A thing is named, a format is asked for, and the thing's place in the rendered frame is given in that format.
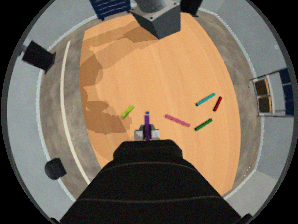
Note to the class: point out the green rod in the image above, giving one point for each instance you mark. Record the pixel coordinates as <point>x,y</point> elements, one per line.
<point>203,124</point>

